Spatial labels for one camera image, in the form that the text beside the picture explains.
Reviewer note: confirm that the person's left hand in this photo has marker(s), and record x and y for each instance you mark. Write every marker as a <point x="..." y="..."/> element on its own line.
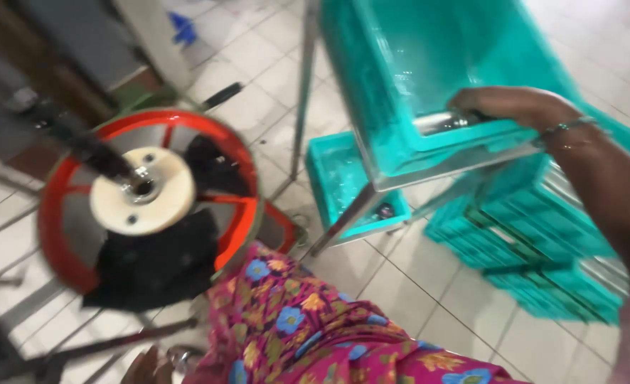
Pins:
<point x="144" y="368"/>

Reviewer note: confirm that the person's right hand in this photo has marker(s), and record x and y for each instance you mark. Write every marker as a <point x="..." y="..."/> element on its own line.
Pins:
<point x="523" y="106"/>

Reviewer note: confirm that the person's right fingers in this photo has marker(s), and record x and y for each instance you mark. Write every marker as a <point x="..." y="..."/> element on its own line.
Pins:
<point x="469" y="100"/>

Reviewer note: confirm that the shiny steel cylinder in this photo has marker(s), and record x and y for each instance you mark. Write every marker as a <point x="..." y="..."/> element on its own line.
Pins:
<point x="440" y="122"/>

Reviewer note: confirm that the large teal plastic crate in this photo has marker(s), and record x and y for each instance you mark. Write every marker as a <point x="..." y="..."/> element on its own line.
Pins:
<point x="400" y="80"/>

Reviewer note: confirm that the small teal plastic crate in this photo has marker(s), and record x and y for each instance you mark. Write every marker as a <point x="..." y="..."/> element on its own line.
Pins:
<point x="341" y="181"/>

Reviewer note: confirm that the stack of teal plastic crates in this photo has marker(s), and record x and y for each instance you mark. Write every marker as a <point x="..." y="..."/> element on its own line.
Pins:
<point x="528" y="250"/>

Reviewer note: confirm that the pink floral dress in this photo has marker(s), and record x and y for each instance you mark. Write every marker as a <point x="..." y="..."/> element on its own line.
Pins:
<point x="304" y="330"/>

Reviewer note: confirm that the blue plastic scrap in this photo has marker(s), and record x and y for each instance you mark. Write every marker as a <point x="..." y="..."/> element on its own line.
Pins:
<point x="183" y="29"/>

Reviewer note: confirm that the black cloth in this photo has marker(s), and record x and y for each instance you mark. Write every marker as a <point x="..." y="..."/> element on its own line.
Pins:
<point x="155" y="266"/>

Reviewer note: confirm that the silver bangle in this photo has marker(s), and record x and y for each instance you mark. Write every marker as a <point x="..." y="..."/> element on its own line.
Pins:
<point x="186" y="358"/>

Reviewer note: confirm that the black crank shaft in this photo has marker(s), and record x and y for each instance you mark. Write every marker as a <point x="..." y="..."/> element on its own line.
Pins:
<point x="80" y="141"/>

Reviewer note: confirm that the dark wooden furniture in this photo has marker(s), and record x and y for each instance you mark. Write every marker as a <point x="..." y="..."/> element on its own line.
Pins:
<point x="53" y="48"/>

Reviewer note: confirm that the red spoked winding wheel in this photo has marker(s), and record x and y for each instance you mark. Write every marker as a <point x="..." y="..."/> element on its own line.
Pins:
<point x="61" y="234"/>

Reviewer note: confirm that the metal stand frame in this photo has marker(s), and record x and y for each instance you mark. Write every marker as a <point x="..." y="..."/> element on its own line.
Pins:
<point x="305" y="80"/>

